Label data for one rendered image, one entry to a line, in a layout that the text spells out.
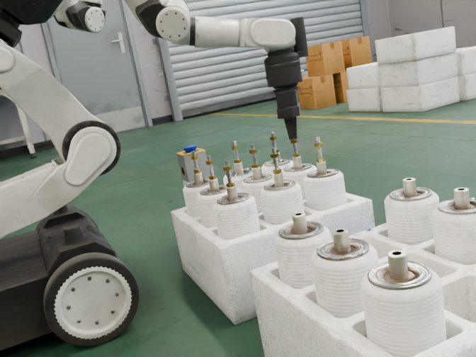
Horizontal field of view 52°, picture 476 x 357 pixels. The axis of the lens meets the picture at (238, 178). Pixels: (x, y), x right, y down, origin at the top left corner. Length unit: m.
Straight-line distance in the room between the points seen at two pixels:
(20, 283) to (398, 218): 0.79
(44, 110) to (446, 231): 0.93
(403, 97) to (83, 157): 2.90
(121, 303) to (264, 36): 0.69
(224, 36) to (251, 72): 5.54
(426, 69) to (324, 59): 1.43
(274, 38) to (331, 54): 3.79
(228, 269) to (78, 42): 5.31
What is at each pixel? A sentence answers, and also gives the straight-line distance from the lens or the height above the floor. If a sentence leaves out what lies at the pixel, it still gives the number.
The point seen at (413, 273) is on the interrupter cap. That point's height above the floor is 0.25.
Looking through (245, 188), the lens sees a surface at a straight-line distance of 1.22.
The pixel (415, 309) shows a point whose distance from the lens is 0.62.
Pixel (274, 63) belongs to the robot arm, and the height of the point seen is 0.53.
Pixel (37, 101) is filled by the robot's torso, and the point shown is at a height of 0.54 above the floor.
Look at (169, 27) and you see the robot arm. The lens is 1.17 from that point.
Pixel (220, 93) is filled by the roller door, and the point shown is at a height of 0.22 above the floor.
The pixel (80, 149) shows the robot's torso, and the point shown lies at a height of 0.41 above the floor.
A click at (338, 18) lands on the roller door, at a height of 0.94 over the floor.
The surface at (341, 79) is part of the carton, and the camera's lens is 5.04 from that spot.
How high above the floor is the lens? 0.53
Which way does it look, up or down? 13 degrees down
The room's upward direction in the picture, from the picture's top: 10 degrees counter-clockwise
